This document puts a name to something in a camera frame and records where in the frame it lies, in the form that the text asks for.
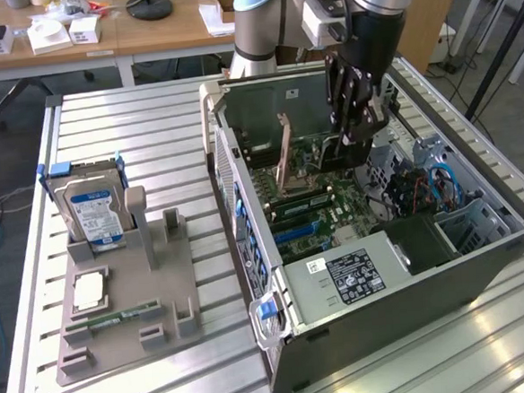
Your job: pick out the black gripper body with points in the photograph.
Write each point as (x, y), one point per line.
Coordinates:
(377, 40)

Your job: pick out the GPU card with metal bracket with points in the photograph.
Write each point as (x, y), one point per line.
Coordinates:
(344, 155)

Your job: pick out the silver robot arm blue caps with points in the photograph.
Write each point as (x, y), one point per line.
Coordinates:
(254, 26)

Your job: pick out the perforated metal drive cage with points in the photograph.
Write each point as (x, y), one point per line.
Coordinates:
(381, 161)

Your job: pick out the wooden cabinet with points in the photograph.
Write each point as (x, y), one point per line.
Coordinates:
(433, 13)

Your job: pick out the green motherboard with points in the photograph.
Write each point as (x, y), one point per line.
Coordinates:
(352, 199)

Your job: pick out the CPU socket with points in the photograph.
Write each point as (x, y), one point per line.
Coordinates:
(299, 185)

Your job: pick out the black stand pole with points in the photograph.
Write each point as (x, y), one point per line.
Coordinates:
(499, 58)

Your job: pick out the silver chipset heatsink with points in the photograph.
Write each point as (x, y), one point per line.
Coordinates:
(348, 236)

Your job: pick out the black expansion slot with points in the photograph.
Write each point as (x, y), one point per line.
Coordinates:
(300, 221)

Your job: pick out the white paper stack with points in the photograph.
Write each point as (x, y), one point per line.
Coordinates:
(216, 22)

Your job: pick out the long blue expansion slot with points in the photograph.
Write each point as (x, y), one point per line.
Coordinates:
(297, 233)

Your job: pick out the metal disk bay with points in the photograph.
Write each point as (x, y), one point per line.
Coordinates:
(484, 221)

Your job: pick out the grey power supply unit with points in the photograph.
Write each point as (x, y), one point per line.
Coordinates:
(309, 292)

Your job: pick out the wooden desk white legs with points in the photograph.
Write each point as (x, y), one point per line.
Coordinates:
(151, 33)

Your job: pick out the black round lamp base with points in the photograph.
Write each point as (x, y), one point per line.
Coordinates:
(150, 8)

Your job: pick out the open dark PC case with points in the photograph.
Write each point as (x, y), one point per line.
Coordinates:
(388, 331)

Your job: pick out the blue case latch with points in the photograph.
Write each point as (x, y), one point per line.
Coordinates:
(266, 313)

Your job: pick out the white paper label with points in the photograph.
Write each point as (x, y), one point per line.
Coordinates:
(99, 52)

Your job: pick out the small white labelled box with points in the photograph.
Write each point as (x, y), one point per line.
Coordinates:
(84, 31)

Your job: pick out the clear plastic bag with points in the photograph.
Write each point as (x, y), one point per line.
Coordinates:
(73, 5)

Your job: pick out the grey printed parts rack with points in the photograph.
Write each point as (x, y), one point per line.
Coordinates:
(128, 282)

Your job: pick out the hard disk drive blue label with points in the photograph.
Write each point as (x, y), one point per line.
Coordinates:
(58, 169)

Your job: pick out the white box round insert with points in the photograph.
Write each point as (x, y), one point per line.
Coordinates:
(49, 40)

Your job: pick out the green RAM stick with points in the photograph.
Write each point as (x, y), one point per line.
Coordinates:
(117, 316)

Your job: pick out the silver CPU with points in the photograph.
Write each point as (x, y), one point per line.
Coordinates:
(88, 289)

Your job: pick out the grey cup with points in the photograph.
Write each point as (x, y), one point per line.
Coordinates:
(17, 2)

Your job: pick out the black chair base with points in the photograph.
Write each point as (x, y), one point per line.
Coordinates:
(1, 107)

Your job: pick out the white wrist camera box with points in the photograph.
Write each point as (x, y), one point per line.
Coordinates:
(315, 26)

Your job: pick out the white table frame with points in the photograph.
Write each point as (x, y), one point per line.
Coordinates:
(522, 59)

